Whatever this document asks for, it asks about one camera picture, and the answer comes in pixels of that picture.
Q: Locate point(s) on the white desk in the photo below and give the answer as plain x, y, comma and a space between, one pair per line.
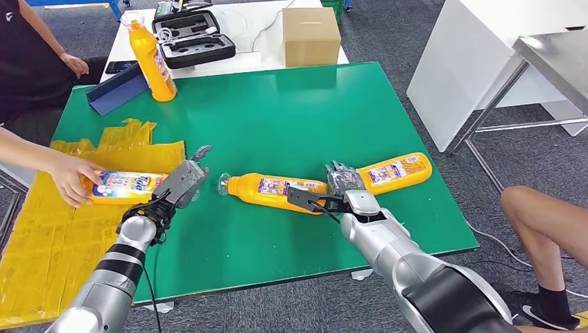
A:
459, 69

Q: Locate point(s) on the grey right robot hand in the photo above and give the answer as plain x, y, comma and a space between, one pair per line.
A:
347, 181

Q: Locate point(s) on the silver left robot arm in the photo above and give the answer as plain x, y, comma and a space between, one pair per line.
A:
115, 266

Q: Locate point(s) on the black foam-lined case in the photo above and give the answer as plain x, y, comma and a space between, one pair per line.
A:
197, 55

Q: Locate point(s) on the person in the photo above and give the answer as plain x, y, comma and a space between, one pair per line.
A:
542, 220
23, 55

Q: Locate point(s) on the person's right hand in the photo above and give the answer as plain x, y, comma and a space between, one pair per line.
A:
73, 181

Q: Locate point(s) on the yellow taped cardboard sheet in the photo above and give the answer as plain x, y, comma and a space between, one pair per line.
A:
46, 257

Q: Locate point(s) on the person's right forearm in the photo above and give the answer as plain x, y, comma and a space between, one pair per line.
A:
23, 147

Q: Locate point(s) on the brown cardboard box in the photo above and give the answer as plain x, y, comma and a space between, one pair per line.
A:
311, 39

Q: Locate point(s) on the person's left hand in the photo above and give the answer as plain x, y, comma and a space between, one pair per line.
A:
75, 65

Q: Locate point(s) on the yellow patterned object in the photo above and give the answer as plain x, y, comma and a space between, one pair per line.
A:
581, 319

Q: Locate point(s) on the small white plug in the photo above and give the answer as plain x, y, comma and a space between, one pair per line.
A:
210, 30

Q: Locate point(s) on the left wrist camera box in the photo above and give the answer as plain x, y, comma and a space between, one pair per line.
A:
179, 181

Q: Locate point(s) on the black sneaker white logo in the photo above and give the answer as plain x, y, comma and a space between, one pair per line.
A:
528, 312

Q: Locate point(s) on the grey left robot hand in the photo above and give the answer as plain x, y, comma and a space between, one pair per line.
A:
202, 154

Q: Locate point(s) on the orange plastic detergent bottle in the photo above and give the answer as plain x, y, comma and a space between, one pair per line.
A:
425, 172
124, 184
243, 190
147, 60

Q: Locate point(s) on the green plastic crate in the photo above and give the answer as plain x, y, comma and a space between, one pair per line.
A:
331, 5

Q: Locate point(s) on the person's left forearm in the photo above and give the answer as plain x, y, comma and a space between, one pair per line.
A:
41, 30

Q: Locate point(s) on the blue tablet case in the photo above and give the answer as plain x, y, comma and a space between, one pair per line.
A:
115, 94

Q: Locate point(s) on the white table foot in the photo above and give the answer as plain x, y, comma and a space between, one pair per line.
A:
158, 307
363, 274

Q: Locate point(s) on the stainless steel table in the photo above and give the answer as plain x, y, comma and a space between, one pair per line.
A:
560, 60

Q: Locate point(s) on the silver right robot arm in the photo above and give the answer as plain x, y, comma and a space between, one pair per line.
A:
390, 248

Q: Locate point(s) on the black phone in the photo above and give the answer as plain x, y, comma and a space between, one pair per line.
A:
117, 67

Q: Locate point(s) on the white seat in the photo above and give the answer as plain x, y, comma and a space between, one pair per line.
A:
14, 177

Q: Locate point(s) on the black device green label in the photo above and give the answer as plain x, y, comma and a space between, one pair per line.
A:
166, 7

